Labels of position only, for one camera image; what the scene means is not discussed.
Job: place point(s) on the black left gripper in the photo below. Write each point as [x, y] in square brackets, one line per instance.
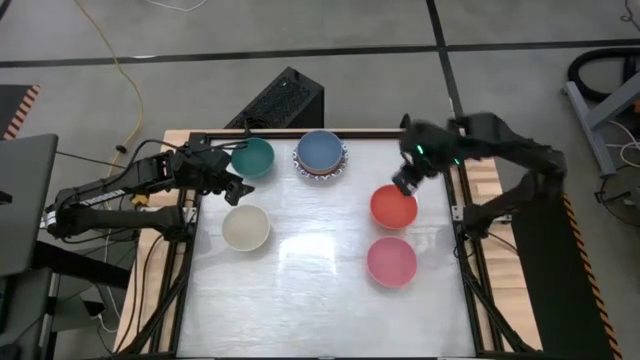
[207, 167]

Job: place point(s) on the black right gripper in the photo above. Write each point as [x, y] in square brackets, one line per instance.
[425, 147]

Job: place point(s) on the red plastic bowl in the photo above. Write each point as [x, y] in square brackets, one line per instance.
[392, 210]

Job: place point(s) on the green plastic bowl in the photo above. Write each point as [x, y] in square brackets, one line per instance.
[252, 159]

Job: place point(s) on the pink plastic bowl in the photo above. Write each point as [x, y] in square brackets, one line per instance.
[391, 261]

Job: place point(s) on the blue patterned paper bowl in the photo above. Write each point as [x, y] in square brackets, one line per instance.
[320, 178]

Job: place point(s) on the blue plastic bowl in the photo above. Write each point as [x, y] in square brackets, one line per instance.
[320, 151]

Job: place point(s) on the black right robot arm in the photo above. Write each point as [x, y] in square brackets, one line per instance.
[525, 150]

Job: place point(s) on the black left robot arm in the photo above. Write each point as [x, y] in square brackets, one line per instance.
[100, 197]

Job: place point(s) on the cream white plastic bowl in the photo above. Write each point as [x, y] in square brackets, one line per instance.
[246, 227]

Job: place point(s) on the black computer tower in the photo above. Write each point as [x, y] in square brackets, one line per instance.
[285, 100]

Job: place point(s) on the white glossy table sheet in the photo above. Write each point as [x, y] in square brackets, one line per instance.
[310, 300]

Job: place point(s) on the large black hazard-striped mat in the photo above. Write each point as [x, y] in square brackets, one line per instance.
[550, 300]

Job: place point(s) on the grey metal stand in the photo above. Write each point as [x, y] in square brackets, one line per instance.
[587, 125]

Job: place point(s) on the grey flat panel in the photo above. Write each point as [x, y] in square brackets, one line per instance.
[25, 200]

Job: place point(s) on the small black hazard-striped mat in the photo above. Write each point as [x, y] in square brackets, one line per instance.
[12, 105]

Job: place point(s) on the black metal table frame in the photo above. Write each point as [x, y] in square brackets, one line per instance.
[285, 134]

